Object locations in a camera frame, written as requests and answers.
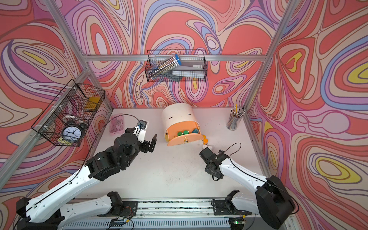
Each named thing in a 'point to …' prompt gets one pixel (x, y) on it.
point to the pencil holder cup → (235, 116)
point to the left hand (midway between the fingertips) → (149, 132)
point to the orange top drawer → (171, 134)
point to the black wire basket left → (63, 122)
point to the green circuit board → (117, 222)
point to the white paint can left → (204, 146)
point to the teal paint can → (195, 131)
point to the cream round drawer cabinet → (177, 112)
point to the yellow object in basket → (92, 102)
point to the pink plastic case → (117, 124)
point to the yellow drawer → (166, 138)
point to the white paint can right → (210, 147)
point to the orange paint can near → (205, 141)
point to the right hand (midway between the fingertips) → (214, 174)
